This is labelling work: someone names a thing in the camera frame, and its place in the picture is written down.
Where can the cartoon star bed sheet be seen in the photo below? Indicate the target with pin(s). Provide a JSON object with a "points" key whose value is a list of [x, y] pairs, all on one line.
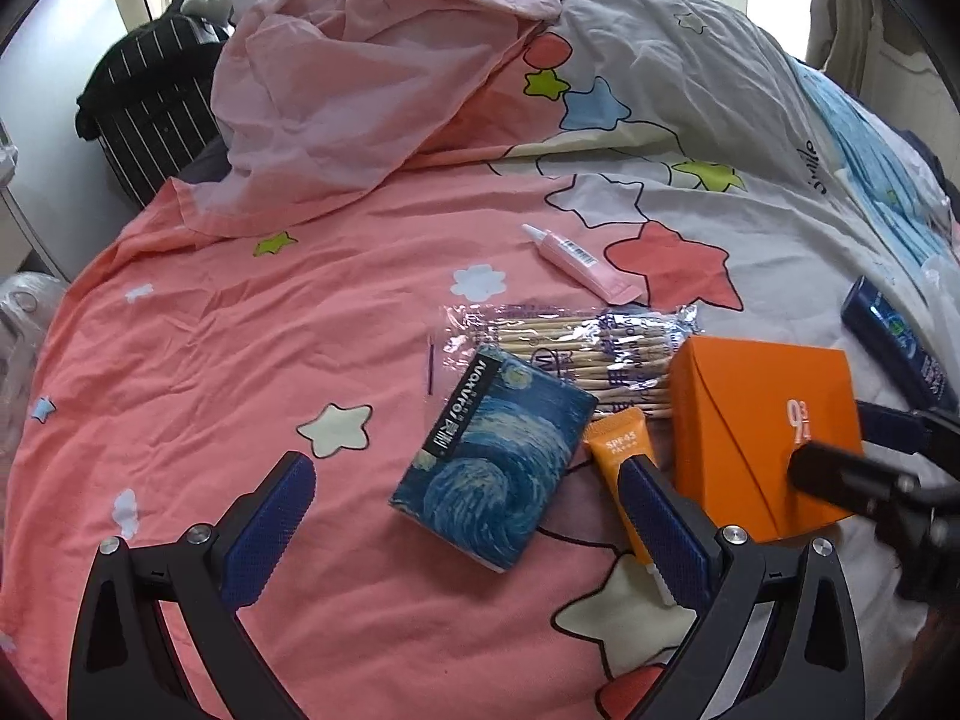
{"points": [[673, 138]]}

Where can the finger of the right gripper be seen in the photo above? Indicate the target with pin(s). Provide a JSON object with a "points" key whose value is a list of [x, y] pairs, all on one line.
{"points": [[856, 484], [933, 433]]}

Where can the orange gift box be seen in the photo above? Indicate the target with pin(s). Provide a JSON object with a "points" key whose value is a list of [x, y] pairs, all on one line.
{"points": [[739, 409]]}

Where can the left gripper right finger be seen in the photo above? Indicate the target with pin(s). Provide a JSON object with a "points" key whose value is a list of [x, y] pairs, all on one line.
{"points": [[808, 663]]}

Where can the dark blue shampoo bottle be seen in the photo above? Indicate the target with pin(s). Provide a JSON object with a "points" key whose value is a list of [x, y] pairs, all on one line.
{"points": [[891, 341]]}

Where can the pink cream tube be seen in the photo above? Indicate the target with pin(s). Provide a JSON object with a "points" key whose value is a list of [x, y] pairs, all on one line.
{"points": [[597, 275]]}

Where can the cotton swab packet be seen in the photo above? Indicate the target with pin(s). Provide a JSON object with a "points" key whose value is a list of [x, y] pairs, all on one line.
{"points": [[621, 355]]}

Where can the pink crumpled sheet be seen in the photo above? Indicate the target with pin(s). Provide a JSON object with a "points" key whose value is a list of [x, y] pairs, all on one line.
{"points": [[324, 99]]}

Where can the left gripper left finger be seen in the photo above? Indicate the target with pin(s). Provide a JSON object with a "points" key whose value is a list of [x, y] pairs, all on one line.
{"points": [[123, 663]]}

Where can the beige curtain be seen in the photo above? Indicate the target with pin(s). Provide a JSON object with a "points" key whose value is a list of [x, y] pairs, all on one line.
{"points": [[881, 52]]}

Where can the clear plastic bag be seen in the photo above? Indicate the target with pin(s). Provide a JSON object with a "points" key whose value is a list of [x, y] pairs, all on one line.
{"points": [[28, 302]]}

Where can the starry night tissue pack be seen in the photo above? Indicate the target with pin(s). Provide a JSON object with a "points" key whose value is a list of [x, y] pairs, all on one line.
{"points": [[490, 465]]}

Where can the black striped bag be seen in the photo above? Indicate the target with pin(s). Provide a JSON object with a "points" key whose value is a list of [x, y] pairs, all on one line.
{"points": [[147, 102]]}

